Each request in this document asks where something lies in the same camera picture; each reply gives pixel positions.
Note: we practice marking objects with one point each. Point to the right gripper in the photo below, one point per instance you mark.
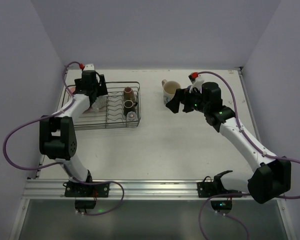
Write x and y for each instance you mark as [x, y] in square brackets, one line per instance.
[187, 100]

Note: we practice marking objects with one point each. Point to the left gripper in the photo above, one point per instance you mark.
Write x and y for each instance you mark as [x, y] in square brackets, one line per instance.
[100, 89]

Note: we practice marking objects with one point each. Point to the white patterned mug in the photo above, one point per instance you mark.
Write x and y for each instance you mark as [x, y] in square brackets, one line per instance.
[99, 103]

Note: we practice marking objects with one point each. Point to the cream floral mug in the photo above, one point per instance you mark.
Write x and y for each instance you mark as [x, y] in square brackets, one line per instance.
[169, 89]

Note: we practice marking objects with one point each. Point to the pink plastic cup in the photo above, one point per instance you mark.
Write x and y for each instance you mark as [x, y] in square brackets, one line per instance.
[72, 89]

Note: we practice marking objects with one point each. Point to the dark brown mug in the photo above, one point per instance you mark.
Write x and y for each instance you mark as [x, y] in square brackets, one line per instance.
[129, 106]

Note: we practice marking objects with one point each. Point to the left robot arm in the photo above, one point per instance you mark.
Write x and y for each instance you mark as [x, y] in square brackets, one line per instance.
[57, 136]

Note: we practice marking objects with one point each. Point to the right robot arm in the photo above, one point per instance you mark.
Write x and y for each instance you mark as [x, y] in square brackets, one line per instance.
[271, 177]

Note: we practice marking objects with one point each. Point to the brown ceramic cup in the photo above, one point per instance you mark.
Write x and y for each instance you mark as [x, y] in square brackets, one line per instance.
[128, 94]

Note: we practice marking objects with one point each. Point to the small clear glass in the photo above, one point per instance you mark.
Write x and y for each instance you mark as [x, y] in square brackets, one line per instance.
[131, 116]

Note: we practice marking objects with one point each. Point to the right controller box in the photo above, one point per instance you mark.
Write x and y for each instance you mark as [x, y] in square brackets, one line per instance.
[223, 207]

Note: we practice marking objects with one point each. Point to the controller box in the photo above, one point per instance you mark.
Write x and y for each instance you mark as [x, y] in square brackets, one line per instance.
[84, 204]
[223, 207]

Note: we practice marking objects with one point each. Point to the left controller box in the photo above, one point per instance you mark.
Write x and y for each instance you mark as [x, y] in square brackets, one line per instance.
[84, 204]

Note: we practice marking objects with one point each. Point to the black wire dish rack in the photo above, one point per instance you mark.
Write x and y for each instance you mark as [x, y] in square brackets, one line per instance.
[112, 115]

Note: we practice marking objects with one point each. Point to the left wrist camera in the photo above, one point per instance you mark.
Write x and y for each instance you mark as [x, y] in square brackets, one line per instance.
[87, 68]

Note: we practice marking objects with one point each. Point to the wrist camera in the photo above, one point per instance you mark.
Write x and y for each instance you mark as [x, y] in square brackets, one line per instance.
[87, 68]
[196, 82]

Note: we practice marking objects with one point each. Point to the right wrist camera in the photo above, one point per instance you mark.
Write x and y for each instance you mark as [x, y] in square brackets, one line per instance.
[196, 82]

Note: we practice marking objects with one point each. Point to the aluminium mounting rail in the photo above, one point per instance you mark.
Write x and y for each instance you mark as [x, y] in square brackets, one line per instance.
[153, 190]

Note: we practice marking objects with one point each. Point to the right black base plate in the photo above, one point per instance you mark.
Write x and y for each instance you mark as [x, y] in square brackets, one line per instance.
[209, 187]

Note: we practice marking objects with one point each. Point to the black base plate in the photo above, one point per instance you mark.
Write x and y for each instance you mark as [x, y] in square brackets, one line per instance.
[78, 190]
[209, 187]

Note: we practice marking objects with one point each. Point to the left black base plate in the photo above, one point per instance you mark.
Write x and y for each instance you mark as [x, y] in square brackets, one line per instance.
[78, 190]

